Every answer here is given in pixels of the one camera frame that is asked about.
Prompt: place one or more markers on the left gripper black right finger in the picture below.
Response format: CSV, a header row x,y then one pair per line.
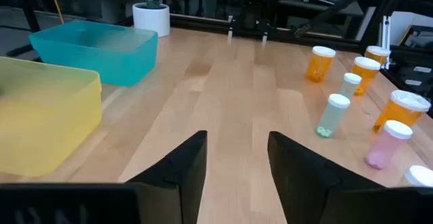
x,y
338,203

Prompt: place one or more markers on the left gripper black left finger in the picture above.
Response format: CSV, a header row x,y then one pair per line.
x,y
101,203

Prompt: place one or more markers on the pink pill bottle white lid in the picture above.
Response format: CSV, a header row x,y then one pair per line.
x,y
385,146

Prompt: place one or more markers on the yellow-green pill bottle white lid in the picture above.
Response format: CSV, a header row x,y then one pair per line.
x,y
419,176

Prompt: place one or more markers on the small teal pill bottle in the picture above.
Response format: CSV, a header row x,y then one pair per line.
x,y
333,115
349,85

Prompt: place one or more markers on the large orange pill bottle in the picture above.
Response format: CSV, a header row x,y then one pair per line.
x,y
399,112

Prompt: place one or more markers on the orange pill bottle white lid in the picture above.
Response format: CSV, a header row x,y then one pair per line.
x,y
376,55
318,66
364,73

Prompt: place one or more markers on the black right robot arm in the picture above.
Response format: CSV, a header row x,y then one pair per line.
x,y
248,0

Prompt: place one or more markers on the translucent yellow plastic bin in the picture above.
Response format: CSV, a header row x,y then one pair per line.
x,y
44,122

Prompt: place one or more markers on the translucent teal plastic bin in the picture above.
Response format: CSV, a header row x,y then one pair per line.
x,y
101,55

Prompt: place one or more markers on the green plant in white pot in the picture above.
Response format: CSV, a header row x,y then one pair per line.
x,y
151,19

